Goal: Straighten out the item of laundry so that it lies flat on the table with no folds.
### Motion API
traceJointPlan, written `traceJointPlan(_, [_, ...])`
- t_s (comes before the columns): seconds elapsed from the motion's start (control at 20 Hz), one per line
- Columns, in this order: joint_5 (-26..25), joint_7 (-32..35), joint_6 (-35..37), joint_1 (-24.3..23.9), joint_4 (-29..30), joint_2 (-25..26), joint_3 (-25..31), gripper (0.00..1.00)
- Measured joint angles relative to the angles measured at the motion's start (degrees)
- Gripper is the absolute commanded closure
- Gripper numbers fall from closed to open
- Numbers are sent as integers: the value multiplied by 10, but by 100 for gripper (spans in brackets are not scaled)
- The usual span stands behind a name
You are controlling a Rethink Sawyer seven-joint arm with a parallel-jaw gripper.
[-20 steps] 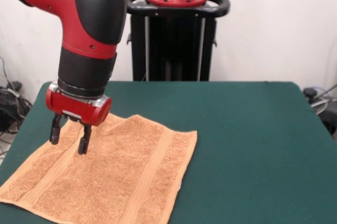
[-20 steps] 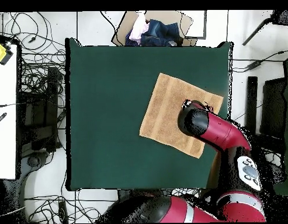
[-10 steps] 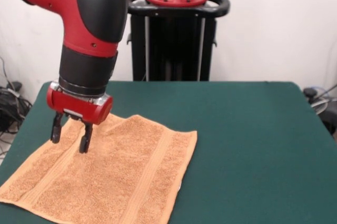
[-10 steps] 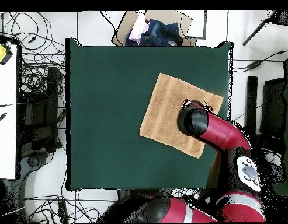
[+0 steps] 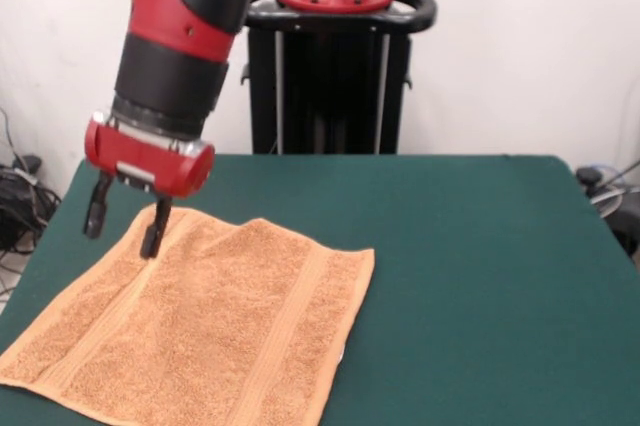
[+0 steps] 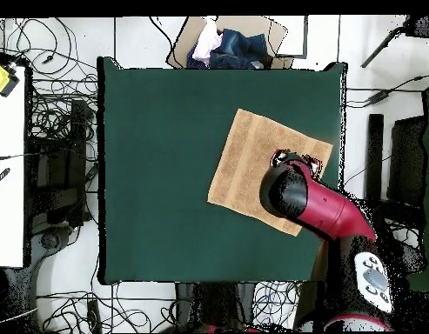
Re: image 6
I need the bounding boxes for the blue denim jeans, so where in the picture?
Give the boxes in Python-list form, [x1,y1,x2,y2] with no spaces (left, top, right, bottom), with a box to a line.
[185,28,274,70]

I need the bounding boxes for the yellow emergency stop button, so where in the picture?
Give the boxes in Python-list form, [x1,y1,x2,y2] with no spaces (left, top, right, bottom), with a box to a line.
[0,62,21,97]

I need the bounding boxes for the pale pink garment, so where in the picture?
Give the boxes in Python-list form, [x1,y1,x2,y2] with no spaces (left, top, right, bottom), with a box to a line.
[191,17,224,65]

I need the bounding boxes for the brown cardboard box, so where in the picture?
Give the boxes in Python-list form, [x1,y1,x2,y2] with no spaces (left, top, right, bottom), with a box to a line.
[165,15,295,70]

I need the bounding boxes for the black power strip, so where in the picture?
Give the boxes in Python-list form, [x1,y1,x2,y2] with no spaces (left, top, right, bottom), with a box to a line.
[86,298,102,331]

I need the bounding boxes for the black chair frame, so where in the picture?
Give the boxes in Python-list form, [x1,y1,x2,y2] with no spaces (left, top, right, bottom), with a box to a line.
[25,98,98,227]
[363,112,427,237]

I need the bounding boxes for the tan terry towel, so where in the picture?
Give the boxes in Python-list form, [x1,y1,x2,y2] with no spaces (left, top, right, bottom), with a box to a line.
[206,108,334,237]

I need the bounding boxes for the dark green table cloth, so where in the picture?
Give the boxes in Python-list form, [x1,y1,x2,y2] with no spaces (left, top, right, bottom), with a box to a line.
[97,57,347,286]

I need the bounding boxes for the black tripod stand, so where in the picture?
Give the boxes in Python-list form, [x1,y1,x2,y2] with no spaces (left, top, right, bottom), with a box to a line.
[360,14,429,69]

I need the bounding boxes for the white side table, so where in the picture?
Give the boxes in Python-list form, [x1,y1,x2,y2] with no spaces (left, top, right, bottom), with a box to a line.
[0,65,27,268]

